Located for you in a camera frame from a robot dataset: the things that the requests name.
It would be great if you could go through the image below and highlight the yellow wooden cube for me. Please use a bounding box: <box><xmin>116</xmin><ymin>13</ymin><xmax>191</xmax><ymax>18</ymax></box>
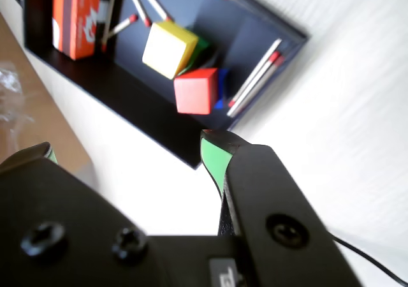
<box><xmin>142</xmin><ymin>20</ymin><xmax>199</xmax><ymax>80</ymax></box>

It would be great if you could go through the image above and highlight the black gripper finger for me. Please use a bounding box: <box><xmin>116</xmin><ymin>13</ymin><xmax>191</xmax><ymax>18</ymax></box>
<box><xmin>0</xmin><ymin>142</ymin><xmax>173</xmax><ymax>287</ymax></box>
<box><xmin>200</xmin><ymin>129</ymin><xmax>364</xmax><ymax>287</ymax></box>

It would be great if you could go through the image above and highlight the black open box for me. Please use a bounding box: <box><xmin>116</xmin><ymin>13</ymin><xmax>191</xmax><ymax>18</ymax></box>
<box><xmin>22</xmin><ymin>0</ymin><xmax>310</xmax><ymax>170</ymax></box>

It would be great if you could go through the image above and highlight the green wooden cube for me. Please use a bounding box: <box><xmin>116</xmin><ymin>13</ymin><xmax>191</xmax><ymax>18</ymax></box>
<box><xmin>178</xmin><ymin>37</ymin><xmax>210</xmax><ymax>76</ymax></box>

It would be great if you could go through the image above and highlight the clear plastic wrap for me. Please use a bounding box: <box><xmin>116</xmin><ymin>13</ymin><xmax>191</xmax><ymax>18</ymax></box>
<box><xmin>0</xmin><ymin>62</ymin><xmax>34</xmax><ymax>156</ymax></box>

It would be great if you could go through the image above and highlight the blue wooden cube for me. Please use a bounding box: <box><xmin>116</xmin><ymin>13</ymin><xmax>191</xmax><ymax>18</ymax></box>
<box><xmin>214</xmin><ymin>68</ymin><xmax>230</xmax><ymax>110</ymax></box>

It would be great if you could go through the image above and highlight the red wooden cube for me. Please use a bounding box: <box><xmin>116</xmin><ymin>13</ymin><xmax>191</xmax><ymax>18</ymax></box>
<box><xmin>173</xmin><ymin>68</ymin><xmax>220</xmax><ymax>115</ymax></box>

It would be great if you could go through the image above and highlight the brown cardboard sheet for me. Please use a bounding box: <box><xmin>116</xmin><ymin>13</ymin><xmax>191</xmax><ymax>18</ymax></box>
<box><xmin>0</xmin><ymin>12</ymin><xmax>94</xmax><ymax>181</ymax></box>

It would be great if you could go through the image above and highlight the orange matchbox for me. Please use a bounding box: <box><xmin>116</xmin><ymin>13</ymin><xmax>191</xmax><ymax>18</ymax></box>
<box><xmin>52</xmin><ymin>0</ymin><xmax>103</xmax><ymax>61</ymax></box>

